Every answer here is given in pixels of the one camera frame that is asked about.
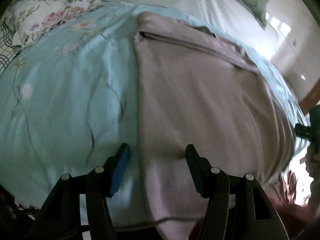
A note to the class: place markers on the light blue floral bedsheet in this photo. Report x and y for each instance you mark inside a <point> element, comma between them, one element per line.
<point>69,101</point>

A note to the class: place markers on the plaid checked cloth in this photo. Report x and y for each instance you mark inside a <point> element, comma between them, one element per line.
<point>15,30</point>

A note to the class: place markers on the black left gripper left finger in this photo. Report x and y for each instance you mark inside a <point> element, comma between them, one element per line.
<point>78,204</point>

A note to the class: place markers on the person's right hand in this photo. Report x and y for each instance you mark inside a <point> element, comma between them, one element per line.
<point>312,167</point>

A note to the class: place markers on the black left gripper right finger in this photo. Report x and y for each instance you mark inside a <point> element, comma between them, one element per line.
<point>238,207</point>

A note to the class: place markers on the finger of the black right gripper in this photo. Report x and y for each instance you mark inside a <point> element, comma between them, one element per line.
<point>304,132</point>

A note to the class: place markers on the white floral pillow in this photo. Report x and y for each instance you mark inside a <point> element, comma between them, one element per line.
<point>34,18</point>

